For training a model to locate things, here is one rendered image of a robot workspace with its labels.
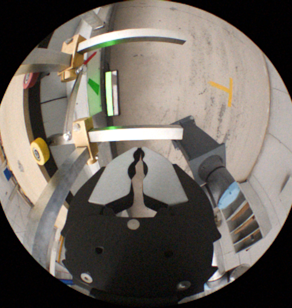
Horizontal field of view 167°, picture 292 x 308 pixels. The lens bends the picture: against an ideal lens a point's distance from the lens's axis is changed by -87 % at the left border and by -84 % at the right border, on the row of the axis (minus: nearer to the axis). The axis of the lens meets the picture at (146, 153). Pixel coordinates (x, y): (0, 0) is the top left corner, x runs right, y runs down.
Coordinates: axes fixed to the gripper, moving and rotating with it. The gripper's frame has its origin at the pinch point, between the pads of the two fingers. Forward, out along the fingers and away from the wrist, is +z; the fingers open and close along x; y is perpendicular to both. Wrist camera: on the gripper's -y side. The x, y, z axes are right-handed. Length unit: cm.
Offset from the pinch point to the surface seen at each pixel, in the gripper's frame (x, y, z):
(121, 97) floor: -21, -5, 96
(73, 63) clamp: -13.9, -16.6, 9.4
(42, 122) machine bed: -36.8, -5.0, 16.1
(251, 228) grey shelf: 220, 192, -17
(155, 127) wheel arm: 2.9, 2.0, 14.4
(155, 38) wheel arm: 3.4, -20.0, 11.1
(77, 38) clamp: -13.9, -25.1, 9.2
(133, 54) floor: -8, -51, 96
